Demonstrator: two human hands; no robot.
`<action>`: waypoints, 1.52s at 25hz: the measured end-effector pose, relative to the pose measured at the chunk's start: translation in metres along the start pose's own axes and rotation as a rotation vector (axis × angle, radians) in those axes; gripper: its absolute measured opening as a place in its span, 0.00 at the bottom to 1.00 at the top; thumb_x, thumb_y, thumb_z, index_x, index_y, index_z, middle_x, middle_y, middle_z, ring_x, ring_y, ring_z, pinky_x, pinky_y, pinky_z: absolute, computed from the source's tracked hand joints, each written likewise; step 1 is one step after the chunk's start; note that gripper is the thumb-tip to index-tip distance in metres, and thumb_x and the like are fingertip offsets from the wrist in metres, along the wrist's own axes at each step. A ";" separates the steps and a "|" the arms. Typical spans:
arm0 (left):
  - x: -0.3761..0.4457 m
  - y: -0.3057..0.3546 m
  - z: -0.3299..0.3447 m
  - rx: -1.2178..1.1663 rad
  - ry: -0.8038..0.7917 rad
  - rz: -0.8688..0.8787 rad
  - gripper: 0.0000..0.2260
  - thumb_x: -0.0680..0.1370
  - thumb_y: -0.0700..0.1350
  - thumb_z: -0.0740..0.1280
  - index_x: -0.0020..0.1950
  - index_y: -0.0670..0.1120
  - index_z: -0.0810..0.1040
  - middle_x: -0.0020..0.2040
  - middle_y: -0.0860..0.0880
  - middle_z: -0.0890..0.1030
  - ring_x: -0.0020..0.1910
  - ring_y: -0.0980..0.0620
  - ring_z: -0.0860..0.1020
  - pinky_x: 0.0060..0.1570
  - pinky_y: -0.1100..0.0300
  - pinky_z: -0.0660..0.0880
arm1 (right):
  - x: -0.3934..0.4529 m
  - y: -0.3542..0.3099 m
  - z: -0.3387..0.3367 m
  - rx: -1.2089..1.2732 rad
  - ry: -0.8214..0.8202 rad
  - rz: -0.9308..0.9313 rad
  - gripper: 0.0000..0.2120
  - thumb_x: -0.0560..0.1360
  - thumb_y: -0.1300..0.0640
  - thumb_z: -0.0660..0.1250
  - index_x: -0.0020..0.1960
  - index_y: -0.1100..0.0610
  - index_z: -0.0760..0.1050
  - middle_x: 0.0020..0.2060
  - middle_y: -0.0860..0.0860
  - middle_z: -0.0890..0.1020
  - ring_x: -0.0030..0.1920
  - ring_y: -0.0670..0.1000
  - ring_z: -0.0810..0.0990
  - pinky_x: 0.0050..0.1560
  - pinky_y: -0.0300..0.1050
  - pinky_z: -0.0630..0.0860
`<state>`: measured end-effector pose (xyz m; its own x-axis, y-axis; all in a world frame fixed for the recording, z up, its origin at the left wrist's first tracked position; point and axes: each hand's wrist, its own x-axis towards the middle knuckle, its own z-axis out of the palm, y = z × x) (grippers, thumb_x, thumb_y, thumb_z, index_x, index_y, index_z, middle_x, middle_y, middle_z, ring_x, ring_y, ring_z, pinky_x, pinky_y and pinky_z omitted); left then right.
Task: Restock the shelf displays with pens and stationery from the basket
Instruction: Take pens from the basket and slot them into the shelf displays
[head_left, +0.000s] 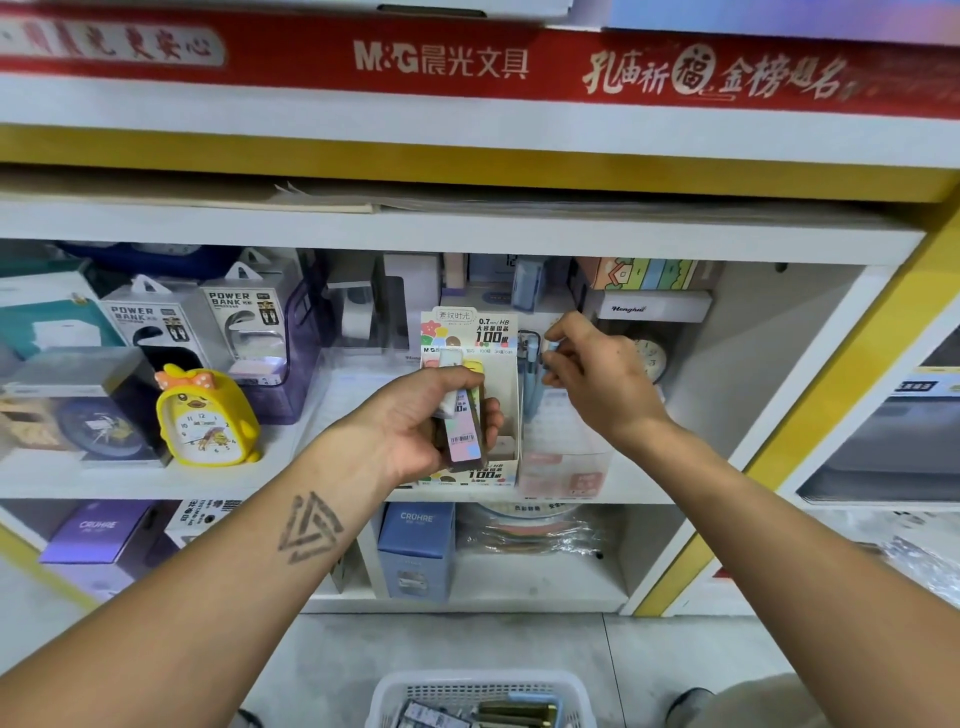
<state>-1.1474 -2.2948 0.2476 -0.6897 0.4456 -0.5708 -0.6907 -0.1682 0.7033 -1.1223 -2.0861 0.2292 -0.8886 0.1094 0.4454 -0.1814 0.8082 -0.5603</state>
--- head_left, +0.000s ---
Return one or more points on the person's left hand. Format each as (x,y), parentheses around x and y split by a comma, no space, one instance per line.
(405,435)

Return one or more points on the person's right hand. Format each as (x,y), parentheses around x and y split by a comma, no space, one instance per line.
(615,383)

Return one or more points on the pink purple refill packets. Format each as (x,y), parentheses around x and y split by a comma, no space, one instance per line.
(462,428)

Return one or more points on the white shelf with yellow trim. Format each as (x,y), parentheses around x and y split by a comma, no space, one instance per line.
(495,233)

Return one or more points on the white plastic basket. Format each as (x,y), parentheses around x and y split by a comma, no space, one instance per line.
(435,683)

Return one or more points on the pile of lead refill packets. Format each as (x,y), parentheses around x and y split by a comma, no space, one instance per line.
(480,714)

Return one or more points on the person's left forearm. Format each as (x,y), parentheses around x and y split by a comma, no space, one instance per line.
(195,615)

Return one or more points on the person's right forearm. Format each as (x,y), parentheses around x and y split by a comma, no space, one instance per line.
(795,593)

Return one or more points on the white round clock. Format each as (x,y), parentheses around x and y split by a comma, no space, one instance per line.
(653,360)

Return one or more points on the white long box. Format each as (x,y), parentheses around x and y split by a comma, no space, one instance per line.
(653,306)

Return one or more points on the pastel sticky notes pack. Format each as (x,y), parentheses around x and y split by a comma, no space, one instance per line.
(645,273)

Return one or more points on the white refill display box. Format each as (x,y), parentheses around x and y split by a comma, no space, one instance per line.
(473,342)

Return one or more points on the purple translucent container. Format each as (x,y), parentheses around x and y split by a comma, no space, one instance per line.
(297,383)

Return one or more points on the blue small carton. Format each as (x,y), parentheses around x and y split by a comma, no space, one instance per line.
(414,555)

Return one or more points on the tape dispenser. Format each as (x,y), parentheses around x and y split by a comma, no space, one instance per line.
(353,305)

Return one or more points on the stack of wrapped discs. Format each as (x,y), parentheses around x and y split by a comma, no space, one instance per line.
(540,530)

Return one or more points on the flat cardboard sheets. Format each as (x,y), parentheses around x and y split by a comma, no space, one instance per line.
(600,198)

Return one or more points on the yellow alarm clock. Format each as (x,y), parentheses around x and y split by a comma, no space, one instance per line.
(207,423)

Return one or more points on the white hanging accessory box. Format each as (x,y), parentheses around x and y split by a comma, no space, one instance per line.
(153,320)
(248,305)

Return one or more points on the grey box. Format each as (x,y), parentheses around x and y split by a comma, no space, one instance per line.
(885,450)

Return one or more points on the clear boxed dark clock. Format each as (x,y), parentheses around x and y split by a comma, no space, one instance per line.
(83,408)

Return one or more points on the grey sneaker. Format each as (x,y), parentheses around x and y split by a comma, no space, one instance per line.
(248,719)
(690,708)

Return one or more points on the purple box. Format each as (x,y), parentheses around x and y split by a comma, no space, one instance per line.
(93,537)

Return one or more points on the plastic wrapped items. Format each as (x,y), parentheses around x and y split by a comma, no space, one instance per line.
(908,555)

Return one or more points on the teal white box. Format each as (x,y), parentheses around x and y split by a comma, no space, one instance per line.
(48,312)

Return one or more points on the small tan alarm clock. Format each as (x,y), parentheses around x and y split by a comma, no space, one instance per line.
(27,428)

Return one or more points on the red banner strip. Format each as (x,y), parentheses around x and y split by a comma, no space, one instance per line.
(300,63)

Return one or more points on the blue printed box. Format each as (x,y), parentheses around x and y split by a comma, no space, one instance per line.
(780,18)

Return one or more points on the white printed box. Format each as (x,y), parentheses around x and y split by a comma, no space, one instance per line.
(390,8)

